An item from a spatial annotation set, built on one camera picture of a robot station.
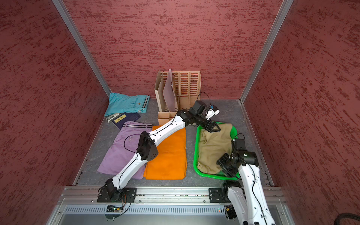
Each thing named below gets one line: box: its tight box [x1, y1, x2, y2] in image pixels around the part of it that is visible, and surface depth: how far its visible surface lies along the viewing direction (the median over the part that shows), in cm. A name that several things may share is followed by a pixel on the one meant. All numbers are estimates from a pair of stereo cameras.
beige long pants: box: [197, 123, 233, 175], surface depth 89 cm
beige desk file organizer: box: [154, 70, 202, 126], surface depth 107 cm
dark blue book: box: [111, 112, 142, 131], surface depth 109 cm
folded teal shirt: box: [104, 92, 150, 117], surface depth 116 cm
